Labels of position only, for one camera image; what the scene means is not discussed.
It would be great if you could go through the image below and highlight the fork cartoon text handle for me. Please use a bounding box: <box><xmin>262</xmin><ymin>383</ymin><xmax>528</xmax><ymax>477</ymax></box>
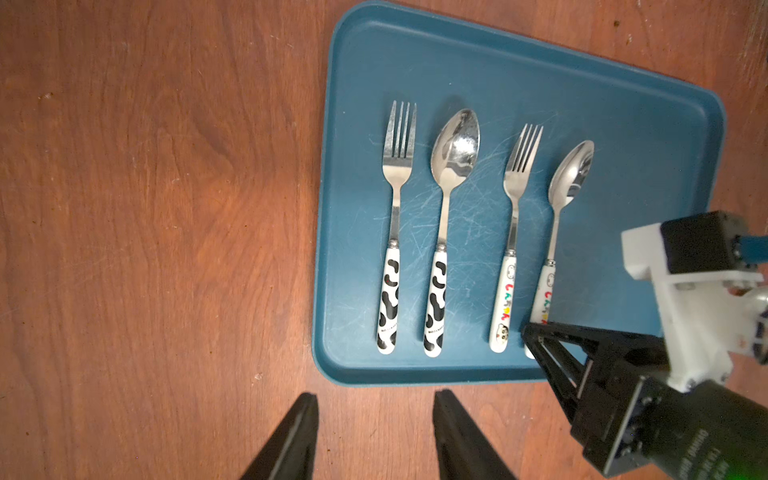
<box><xmin>489</xmin><ymin>124</ymin><xmax>543</xmax><ymax>353</ymax></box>

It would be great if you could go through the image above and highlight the fork cow pattern handle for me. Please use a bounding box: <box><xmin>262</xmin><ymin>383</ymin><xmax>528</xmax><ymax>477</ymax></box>
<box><xmin>376</xmin><ymin>101</ymin><xmax>417</xmax><ymax>355</ymax></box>

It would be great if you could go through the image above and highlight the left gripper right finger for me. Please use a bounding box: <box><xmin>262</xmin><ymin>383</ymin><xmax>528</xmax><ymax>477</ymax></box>
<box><xmin>432</xmin><ymin>389</ymin><xmax>516</xmax><ymax>479</ymax></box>

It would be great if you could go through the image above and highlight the teal plastic tray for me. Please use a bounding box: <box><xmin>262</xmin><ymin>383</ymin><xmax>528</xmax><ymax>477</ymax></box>
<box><xmin>312</xmin><ymin>2</ymin><xmax>726</xmax><ymax>386</ymax></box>

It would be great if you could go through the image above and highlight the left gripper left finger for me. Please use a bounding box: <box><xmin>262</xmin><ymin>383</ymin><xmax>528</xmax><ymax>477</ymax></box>
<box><xmin>241</xmin><ymin>392</ymin><xmax>319</xmax><ymax>479</ymax></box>

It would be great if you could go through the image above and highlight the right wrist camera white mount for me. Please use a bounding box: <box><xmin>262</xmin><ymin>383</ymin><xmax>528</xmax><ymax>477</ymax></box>
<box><xmin>621</xmin><ymin>211</ymin><xmax>767</xmax><ymax>393</ymax></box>

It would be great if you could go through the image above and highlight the spoon cow pattern handle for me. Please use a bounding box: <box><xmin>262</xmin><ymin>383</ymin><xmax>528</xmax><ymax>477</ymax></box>
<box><xmin>423</xmin><ymin>108</ymin><xmax>480</xmax><ymax>358</ymax></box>

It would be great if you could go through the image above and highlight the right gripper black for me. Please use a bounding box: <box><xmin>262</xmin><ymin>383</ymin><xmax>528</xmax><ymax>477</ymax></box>
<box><xmin>522</xmin><ymin>323</ymin><xmax>767</xmax><ymax>479</ymax></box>

